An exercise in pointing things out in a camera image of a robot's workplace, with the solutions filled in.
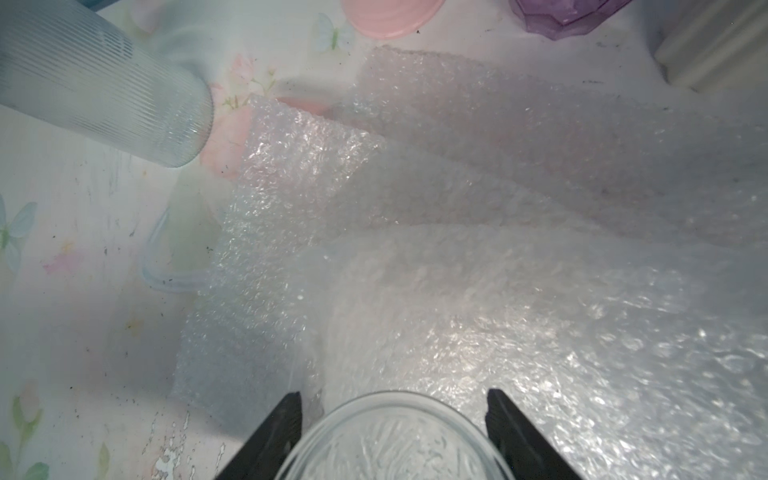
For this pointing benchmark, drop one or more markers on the pink pen cup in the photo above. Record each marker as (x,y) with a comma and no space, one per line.
(389,19)

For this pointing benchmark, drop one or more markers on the clear wide glass vase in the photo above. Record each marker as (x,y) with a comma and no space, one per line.
(394,435)

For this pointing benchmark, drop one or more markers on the clear bubble wrap sheet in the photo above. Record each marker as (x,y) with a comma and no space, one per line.
(306,180)
(641,170)
(635,360)

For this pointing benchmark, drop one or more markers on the cream ribbed cylinder vase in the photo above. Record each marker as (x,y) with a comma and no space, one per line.
(716,45)

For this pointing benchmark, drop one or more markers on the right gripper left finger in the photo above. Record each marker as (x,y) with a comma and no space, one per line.
(264,453)

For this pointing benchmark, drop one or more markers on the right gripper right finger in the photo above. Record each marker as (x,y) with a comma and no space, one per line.
(525,450)

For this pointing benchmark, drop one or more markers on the purple vase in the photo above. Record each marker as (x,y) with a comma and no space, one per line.
(559,19)

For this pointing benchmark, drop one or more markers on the clear ribbed glass vase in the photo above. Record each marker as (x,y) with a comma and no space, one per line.
(65,65)

